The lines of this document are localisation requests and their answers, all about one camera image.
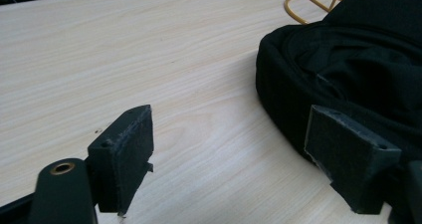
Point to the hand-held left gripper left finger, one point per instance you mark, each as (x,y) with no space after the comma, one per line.
(124,157)

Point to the black cloth garment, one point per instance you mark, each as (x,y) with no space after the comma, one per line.
(351,64)

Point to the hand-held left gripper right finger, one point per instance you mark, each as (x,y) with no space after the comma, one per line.
(350,166)

